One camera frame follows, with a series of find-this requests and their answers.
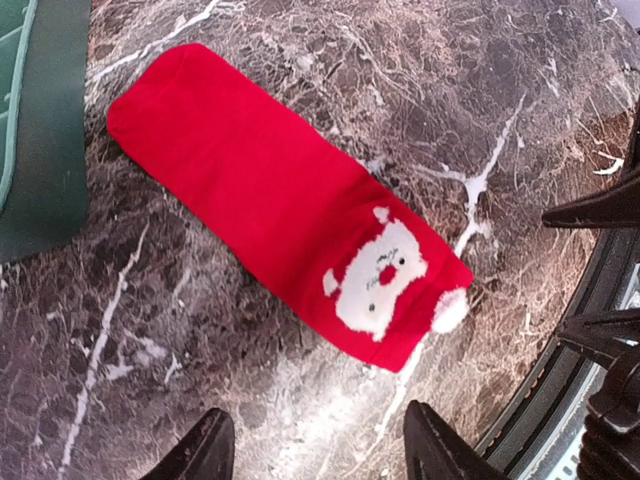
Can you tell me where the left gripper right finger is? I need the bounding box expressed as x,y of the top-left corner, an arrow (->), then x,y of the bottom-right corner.
403,400 -> 508,480

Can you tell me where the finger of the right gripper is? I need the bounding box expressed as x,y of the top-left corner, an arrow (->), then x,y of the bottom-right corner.
542,171 -> 639,229
557,308 -> 639,369

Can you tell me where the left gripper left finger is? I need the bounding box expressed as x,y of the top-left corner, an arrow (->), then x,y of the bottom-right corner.
141,408 -> 235,480

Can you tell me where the red sock with santa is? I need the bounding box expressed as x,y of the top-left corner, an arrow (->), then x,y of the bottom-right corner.
107,43 -> 473,372

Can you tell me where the green compartment tray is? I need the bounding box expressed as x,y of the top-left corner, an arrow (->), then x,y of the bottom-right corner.
1,0 -> 91,262

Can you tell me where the black front rail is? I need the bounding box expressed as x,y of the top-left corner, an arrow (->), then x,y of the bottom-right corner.
476,229 -> 639,479

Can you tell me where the grey slotted cable duct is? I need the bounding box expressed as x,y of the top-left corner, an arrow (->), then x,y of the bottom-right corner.
517,378 -> 639,479

